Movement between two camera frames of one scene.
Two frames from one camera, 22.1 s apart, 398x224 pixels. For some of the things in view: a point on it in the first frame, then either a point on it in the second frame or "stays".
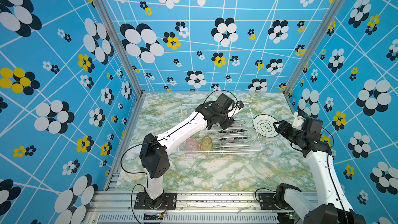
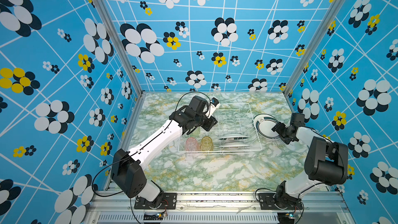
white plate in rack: [233, 138] stays
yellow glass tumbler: [207, 144] stays
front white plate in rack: [237, 144] stays
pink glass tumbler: [191, 144] stays
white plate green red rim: [232, 130] → [263, 124]
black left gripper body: [224, 121] → [202, 120]
